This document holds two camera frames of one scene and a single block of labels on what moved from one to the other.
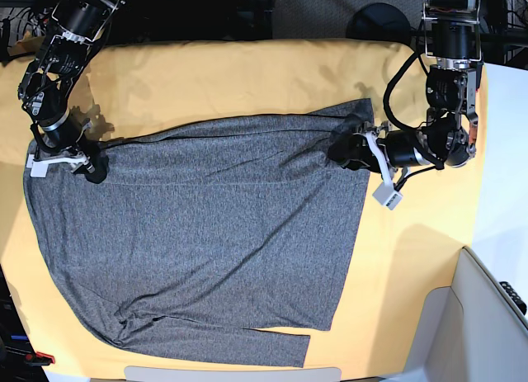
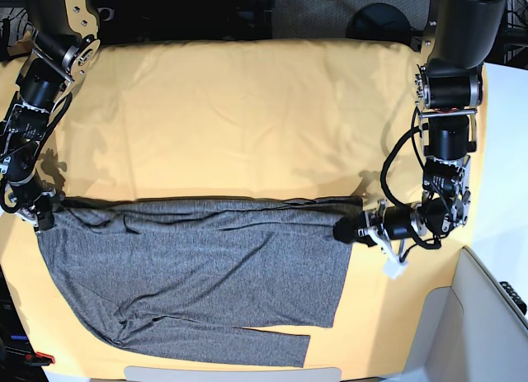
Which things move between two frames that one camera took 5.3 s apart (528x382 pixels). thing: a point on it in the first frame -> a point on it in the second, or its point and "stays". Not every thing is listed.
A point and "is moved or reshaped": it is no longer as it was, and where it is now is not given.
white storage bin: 468,332 stays
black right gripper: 351,152 -> 390,225
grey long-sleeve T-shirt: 249,224 is moved or reshaped
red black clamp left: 37,358 stays
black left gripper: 60,146 -> 41,205
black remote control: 515,297 stays
